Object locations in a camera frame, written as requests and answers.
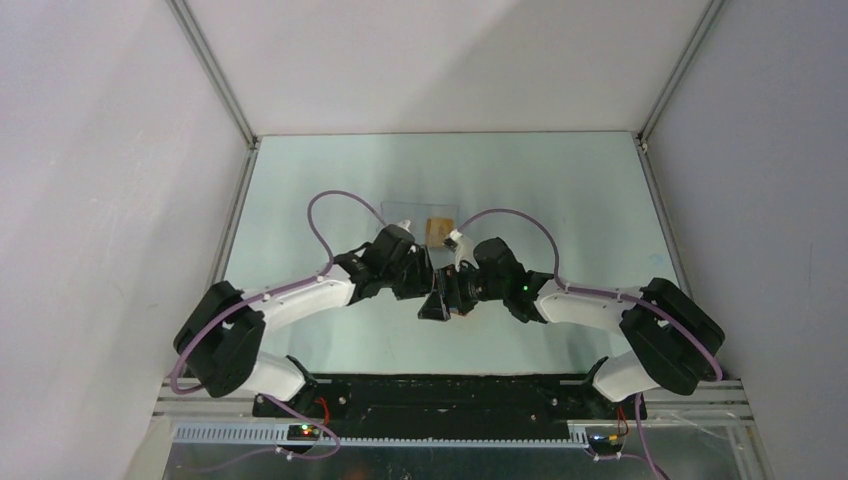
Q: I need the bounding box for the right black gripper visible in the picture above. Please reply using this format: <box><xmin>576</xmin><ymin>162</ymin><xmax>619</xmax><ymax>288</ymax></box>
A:
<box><xmin>418</xmin><ymin>259</ymin><xmax>507</xmax><ymax>321</ymax></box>

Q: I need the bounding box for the tan credit card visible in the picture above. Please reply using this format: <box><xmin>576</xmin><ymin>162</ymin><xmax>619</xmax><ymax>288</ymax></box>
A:
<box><xmin>425</xmin><ymin>217</ymin><xmax>455</xmax><ymax>248</ymax></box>

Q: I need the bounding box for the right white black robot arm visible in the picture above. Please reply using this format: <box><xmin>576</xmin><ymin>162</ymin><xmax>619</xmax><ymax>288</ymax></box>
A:
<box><xmin>418</xmin><ymin>230</ymin><xmax>726</xmax><ymax>418</ymax></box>

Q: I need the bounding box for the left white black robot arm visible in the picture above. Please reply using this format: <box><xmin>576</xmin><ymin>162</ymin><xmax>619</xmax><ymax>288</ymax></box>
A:
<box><xmin>173</xmin><ymin>224</ymin><xmax>434</xmax><ymax>417</ymax></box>

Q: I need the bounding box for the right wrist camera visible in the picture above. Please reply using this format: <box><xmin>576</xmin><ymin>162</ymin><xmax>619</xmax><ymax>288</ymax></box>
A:
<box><xmin>443</xmin><ymin>229</ymin><xmax>475</xmax><ymax>270</ymax></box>

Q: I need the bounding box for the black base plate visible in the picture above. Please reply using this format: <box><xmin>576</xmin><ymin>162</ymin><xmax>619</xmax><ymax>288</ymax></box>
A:
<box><xmin>287</xmin><ymin>374</ymin><xmax>647</xmax><ymax>440</ymax></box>

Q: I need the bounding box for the grey slotted cable duct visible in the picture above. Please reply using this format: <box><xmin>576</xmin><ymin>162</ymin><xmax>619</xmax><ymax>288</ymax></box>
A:
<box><xmin>173</xmin><ymin>422</ymin><xmax>589</xmax><ymax>449</ymax></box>

